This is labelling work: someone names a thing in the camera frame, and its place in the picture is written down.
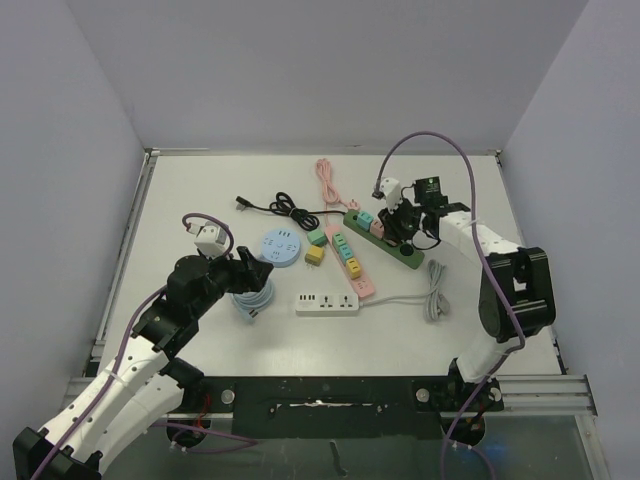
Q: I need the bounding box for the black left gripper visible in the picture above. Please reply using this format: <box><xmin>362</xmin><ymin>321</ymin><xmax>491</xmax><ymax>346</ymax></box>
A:
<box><xmin>192</xmin><ymin>246</ymin><xmax>271</xmax><ymax>318</ymax></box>

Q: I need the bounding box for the teal USB charger plug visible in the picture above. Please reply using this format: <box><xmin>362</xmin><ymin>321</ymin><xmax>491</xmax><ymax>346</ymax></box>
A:
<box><xmin>337</xmin><ymin>244</ymin><xmax>353</xmax><ymax>259</ymax></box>

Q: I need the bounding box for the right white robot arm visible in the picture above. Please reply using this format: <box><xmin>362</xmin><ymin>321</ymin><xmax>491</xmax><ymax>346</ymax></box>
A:
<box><xmin>374</xmin><ymin>177</ymin><xmax>556</xmax><ymax>409</ymax></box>

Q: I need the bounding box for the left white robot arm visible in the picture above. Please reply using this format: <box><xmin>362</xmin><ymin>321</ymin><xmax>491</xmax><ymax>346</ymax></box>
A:
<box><xmin>13</xmin><ymin>246</ymin><xmax>273</xmax><ymax>479</ymax></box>

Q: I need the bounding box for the yellow USB charger plug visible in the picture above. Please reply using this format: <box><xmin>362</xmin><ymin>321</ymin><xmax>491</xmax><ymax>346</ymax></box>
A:
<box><xmin>304</xmin><ymin>245</ymin><xmax>325</xmax><ymax>267</ymax></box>

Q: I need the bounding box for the round blue power strip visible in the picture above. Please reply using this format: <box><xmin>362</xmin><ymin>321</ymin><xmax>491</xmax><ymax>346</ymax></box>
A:
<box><xmin>259</xmin><ymin>228</ymin><xmax>301</xmax><ymax>268</ymax></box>

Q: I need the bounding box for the green power strip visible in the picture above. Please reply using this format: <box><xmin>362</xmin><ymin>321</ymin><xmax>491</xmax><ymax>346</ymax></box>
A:
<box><xmin>343</xmin><ymin>210</ymin><xmax>424</xmax><ymax>270</ymax></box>

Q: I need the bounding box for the white power strip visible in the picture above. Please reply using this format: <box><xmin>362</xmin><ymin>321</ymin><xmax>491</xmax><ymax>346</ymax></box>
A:
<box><xmin>295</xmin><ymin>292</ymin><xmax>360</xmax><ymax>317</ymax></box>

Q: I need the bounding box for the pink power strip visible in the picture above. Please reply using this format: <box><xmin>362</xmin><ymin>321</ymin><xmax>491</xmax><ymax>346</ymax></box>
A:
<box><xmin>323</xmin><ymin>224</ymin><xmax>376</xmax><ymax>300</ymax></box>

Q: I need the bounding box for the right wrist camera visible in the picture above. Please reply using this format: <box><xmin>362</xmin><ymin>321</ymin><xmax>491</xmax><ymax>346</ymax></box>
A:
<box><xmin>372</xmin><ymin>177</ymin><xmax>403</xmax><ymax>213</ymax></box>

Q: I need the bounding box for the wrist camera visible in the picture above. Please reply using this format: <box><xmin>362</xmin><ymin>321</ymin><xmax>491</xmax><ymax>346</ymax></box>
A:
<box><xmin>194</xmin><ymin>224</ymin><xmax>228</xmax><ymax>258</ymax></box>
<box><xmin>372</xmin><ymin>177</ymin><xmax>403</xmax><ymax>213</ymax></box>

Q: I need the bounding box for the coiled light blue cable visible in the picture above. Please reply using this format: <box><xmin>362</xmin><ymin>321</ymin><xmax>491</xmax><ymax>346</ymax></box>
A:
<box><xmin>228</xmin><ymin>277</ymin><xmax>276</xmax><ymax>326</ymax></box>

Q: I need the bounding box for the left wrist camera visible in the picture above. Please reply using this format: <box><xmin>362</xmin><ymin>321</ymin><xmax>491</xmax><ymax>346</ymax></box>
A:
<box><xmin>194</xmin><ymin>224</ymin><xmax>228</xmax><ymax>258</ymax></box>

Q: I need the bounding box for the black coiled cable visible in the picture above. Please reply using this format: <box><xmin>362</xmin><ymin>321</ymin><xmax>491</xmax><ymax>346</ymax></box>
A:
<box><xmin>233</xmin><ymin>193</ymin><xmax>346</xmax><ymax>234</ymax></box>

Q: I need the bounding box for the pink cable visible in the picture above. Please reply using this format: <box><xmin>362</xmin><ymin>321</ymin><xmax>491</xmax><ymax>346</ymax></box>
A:
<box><xmin>314</xmin><ymin>158</ymin><xmax>362</xmax><ymax>229</ymax></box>

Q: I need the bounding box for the grey coiled cable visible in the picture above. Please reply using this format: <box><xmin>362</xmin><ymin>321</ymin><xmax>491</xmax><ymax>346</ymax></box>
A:
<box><xmin>359</xmin><ymin>259</ymin><xmax>454</xmax><ymax>324</ymax></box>

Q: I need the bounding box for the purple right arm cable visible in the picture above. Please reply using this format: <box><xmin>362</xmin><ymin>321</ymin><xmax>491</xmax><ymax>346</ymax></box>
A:
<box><xmin>375</xmin><ymin>131</ymin><xmax>526</xmax><ymax>480</ymax></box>

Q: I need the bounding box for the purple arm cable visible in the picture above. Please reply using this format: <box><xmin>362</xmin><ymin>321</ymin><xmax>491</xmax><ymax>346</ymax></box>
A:
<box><xmin>29</xmin><ymin>213</ymin><xmax>261</xmax><ymax>480</ymax></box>
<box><xmin>375</xmin><ymin>131</ymin><xmax>526</xmax><ymax>480</ymax></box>

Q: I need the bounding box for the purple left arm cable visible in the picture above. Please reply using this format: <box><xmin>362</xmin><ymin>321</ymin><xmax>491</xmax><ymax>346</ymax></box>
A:
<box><xmin>29</xmin><ymin>213</ymin><xmax>261</xmax><ymax>480</ymax></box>

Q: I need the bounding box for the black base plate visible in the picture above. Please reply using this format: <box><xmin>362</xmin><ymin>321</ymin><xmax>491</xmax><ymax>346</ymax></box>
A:
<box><xmin>175</xmin><ymin>375</ymin><xmax>504</xmax><ymax>440</ymax></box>

